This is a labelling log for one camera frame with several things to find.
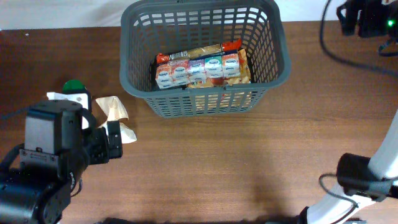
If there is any green lid beige jar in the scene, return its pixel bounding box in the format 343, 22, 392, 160
62, 80, 86, 94

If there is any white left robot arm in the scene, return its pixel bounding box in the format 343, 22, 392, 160
1, 100, 110, 223

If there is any orange biscuit packet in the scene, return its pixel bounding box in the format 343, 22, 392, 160
155, 39, 242, 64

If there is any yellow coffee sachet bag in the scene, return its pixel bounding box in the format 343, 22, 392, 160
187, 49, 251, 88

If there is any grey plastic basket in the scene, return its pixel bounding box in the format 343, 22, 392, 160
119, 0, 292, 118

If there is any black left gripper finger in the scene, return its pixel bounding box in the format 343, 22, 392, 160
107, 121, 123, 159
46, 90, 92, 114

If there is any beige paper bag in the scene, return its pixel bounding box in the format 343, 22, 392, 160
95, 96, 137, 144

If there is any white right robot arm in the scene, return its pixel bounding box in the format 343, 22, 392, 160
119, 1, 397, 223

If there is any blue toothpaste box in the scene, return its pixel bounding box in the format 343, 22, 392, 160
155, 51, 243, 89

